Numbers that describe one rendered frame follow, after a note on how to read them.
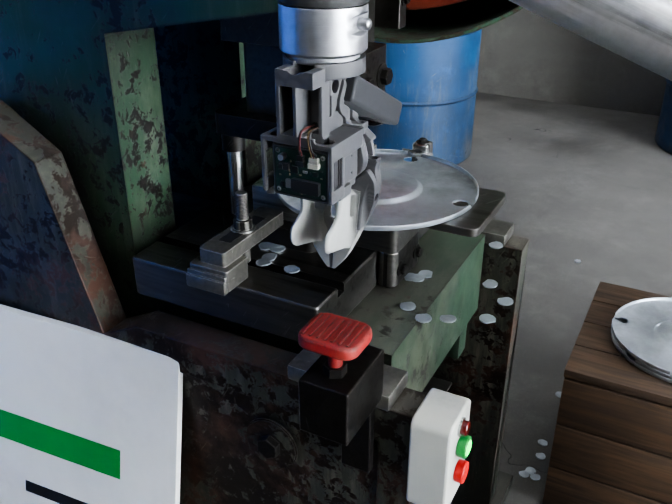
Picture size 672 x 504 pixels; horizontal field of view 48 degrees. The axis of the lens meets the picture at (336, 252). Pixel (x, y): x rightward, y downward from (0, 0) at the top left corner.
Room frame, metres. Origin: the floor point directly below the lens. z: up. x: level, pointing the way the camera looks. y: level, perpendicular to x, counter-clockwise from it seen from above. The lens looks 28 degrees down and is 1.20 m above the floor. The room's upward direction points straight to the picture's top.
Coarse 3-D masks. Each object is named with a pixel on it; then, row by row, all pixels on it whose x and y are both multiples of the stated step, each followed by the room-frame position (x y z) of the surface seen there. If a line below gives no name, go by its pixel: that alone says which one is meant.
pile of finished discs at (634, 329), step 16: (640, 304) 1.35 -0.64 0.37; (656, 304) 1.35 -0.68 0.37; (624, 320) 1.30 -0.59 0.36; (640, 320) 1.28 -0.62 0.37; (656, 320) 1.28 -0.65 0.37; (624, 336) 1.23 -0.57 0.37; (640, 336) 1.23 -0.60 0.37; (656, 336) 1.22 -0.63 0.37; (624, 352) 1.18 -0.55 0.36; (640, 352) 1.17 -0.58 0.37; (656, 352) 1.17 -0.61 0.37; (640, 368) 1.14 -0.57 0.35; (656, 368) 1.12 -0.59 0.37
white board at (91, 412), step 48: (0, 336) 0.97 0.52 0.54; (48, 336) 0.94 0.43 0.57; (96, 336) 0.90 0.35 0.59; (0, 384) 0.96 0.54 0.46; (48, 384) 0.92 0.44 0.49; (96, 384) 0.89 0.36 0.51; (144, 384) 0.86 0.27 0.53; (0, 432) 0.94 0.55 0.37; (48, 432) 0.91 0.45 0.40; (96, 432) 0.88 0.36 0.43; (144, 432) 0.85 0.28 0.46; (0, 480) 0.93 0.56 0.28; (48, 480) 0.89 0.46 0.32; (96, 480) 0.86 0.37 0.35; (144, 480) 0.83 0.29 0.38
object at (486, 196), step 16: (480, 192) 0.98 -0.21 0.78; (496, 192) 0.98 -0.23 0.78; (480, 208) 0.93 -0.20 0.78; (496, 208) 0.93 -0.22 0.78; (448, 224) 0.88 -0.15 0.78; (464, 224) 0.88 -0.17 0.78; (480, 224) 0.88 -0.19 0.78; (368, 240) 0.95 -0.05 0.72; (384, 240) 0.94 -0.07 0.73; (400, 240) 0.95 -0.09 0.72; (416, 240) 1.00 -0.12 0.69; (384, 256) 0.94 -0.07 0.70; (400, 256) 0.95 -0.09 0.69; (416, 256) 1.00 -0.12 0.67; (384, 272) 0.94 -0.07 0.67; (400, 272) 0.94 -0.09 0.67
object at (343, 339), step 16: (320, 320) 0.68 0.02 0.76; (336, 320) 0.68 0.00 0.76; (352, 320) 0.68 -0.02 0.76; (304, 336) 0.65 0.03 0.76; (320, 336) 0.65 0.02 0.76; (336, 336) 0.65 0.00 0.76; (352, 336) 0.65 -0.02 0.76; (368, 336) 0.65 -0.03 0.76; (320, 352) 0.63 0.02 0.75; (336, 352) 0.63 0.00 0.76; (352, 352) 0.63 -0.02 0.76
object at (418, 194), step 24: (384, 168) 1.07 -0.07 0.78; (408, 168) 1.07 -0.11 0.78; (432, 168) 1.07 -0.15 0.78; (456, 168) 1.07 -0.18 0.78; (384, 192) 0.96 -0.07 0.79; (408, 192) 0.96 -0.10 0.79; (432, 192) 0.98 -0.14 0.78; (456, 192) 0.98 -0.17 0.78; (384, 216) 0.90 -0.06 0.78; (408, 216) 0.90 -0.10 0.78; (432, 216) 0.90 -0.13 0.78; (456, 216) 0.90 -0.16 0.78
